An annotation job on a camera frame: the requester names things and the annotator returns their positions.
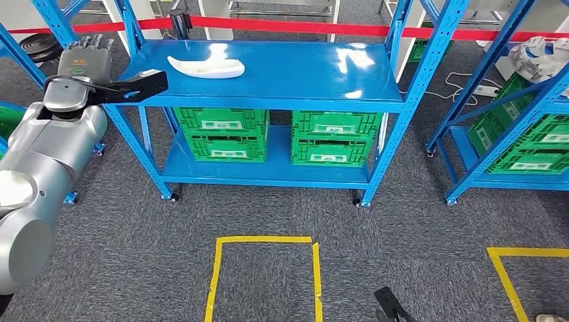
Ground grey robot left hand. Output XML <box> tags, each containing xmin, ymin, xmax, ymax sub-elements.
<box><xmin>58</xmin><ymin>34</ymin><xmax>115</xmax><ymax>85</ymax></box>

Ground white curved part orange writing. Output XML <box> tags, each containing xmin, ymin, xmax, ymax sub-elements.
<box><xmin>166</xmin><ymin>54</ymin><xmax>246</xmax><ymax>80</ymax></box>

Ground grey machined part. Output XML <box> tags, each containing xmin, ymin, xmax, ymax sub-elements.
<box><xmin>509</xmin><ymin>36</ymin><xmax>569</xmax><ymax>97</ymax></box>

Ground black stool chrome base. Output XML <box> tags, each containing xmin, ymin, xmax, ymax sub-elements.
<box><xmin>18</xmin><ymin>34</ymin><xmax>63</xmax><ymax>64</ymax></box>

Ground white panel table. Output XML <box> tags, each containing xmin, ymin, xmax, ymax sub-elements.
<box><xmin>395</xmin><ymin>0</ymin><xmax>569</xmax><ymax>83</ymax></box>
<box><xmin>102</xmin><ymin>0</ymin><xmax>163</xmax><ymax>41</ymax></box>
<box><xmin>197</xmin><ymin>0</ymin><xmax>341</xmax><ymax>43</ymax></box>

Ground red barrier belt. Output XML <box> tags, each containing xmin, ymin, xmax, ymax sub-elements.
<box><xmin>9</xmin><ymin>16</ymin><xmax>569</xmax><ymax>42</ymax></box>

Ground white power strip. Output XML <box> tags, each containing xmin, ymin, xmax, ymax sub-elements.
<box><xmin>472</xmin><ymin>84</ymin><xmax>501</xmax><ymax>98</ymax></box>

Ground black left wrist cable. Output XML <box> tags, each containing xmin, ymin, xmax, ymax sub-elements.
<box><xmin>43</xmin><ymin>74</ymin><xmax>134</xmax><ymax>97</ymax></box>

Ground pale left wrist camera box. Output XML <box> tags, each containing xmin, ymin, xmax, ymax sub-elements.
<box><xmin>132</xmin><ymin>68</ymin><xmax>163</xmax><ymax>81</ymax></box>

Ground black left wrist camera bracket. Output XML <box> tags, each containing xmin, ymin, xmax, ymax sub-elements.
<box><xmin>87</xmin><ymin>69</ymin><xmax>169</xmax><ymax>107</ymax></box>

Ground black barrier post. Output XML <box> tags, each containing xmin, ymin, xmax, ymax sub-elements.
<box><xmin>170</xmin><ymin>9</ymin><xmax>193</xmax><ymax>42</ymax></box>

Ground white power cable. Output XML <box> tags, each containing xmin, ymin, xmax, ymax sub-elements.
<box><xmin>400</xmin><ymin>72</ymin><xmax>503</xmax><ymax>107</ymax></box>

